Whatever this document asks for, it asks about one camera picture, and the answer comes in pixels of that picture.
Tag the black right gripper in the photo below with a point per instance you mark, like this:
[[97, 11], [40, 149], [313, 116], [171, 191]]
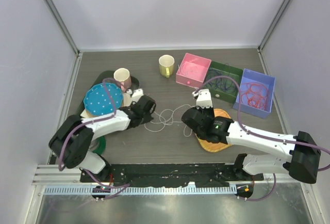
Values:
[[210, 109]]

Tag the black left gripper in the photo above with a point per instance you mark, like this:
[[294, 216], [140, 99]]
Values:
[[148, 118]]

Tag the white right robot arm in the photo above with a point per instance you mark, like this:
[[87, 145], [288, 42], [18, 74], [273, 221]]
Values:
[[296, 155]]

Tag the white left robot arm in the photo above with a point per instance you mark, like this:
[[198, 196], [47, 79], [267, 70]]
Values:
[[72, 140]]

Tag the cream wooden board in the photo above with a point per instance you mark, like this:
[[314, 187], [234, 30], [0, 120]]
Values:
[[90, 113]]

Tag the orange woven basket tray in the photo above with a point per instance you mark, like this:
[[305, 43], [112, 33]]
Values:
[[215, 147]]

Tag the blue polka dot plate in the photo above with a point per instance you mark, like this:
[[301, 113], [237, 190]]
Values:
[[103, 99]]

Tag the green drawer box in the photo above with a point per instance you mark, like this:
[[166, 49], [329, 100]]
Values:
[[223, 88]]

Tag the pink mug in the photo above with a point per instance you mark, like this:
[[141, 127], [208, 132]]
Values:
[[122, 75]]

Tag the pink drawer box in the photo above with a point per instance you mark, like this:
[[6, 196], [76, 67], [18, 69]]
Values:
[[192, 70]]

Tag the green tape roll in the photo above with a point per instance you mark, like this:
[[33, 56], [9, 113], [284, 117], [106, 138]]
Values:
[[100, 145]]

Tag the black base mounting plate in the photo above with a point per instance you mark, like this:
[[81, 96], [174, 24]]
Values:
[[176, 175]]

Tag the yellow mug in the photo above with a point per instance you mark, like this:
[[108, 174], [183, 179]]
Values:
[[166, 65]]

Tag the blue drawer box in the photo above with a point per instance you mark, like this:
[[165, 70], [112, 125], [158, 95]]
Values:
[[257, 93]]

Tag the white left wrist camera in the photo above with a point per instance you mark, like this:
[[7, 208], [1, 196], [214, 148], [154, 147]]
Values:
[[133, 95]]

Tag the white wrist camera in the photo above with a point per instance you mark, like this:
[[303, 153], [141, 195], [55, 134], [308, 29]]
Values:
[[203, 98], [133, 95]]

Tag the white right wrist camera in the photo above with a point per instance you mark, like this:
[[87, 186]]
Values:
[[203, 98]]

